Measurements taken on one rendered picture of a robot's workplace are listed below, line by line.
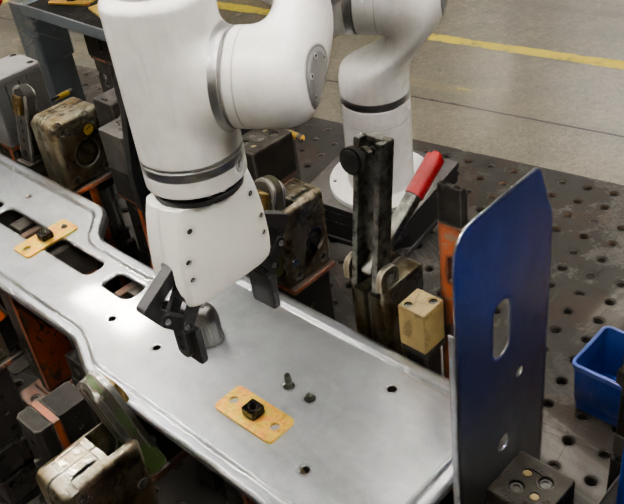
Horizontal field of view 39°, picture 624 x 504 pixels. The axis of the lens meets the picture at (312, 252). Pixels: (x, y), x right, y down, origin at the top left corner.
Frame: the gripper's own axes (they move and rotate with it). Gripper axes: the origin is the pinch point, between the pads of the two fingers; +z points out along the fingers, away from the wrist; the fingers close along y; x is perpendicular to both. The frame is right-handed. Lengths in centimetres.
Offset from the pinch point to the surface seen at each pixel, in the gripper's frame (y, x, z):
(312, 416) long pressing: -3.6, 5.0, 12.6
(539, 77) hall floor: -256, -120, 111
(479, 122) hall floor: -212, -120, 111
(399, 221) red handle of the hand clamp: -23.8, 0.7, 2.4
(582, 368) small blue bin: -44, 13, 34
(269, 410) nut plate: -1.3, 1.2, 12.2
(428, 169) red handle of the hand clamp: -29.2, 0.7, -1.4
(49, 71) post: -36, -93, 11
